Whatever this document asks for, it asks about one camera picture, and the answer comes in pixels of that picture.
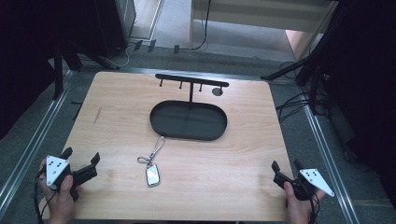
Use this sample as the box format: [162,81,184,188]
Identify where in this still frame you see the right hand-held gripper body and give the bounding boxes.
[273,168,336,202]

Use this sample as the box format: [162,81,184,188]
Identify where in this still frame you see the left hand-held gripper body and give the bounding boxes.
[45,155,98,202]

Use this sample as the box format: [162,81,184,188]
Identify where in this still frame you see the silver keychain with key fob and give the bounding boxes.
[136,135,166,189]

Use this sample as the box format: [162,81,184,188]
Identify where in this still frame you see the black key rack with tray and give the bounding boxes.
[149,73,231,142]

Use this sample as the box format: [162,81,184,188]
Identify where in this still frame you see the person's right hand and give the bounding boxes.
[283,181,327,224]

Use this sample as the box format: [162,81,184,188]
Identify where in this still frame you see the person's left hand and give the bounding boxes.
[38,158,82,224]

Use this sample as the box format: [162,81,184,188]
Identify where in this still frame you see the black metal stand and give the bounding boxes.
[261,3,349,116]
[51,36,120,101]

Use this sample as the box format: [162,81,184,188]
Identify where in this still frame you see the white cabinet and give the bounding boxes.
[189,0,340,62]

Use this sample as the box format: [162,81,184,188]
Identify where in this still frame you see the right hand-held gripper cable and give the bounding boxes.
[307,192,321,224]

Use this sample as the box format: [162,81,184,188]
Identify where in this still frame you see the hand-held gripper cable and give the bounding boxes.
[307,192,321,224]
[33,169,59,224]

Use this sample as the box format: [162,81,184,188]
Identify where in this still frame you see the aluminium rail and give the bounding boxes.
[0,69,78,216]
[298,87,361,224]

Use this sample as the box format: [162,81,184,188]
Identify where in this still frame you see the left hand-held gripper cable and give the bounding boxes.
[33,169,59,224]

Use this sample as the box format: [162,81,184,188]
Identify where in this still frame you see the black floor cables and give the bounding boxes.
[276,61,331,124]

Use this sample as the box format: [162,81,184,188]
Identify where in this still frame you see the white cable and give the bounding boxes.
[104,43,135,68]

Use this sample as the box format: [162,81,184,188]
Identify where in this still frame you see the black hanging cable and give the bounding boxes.
[190,0,213,51]

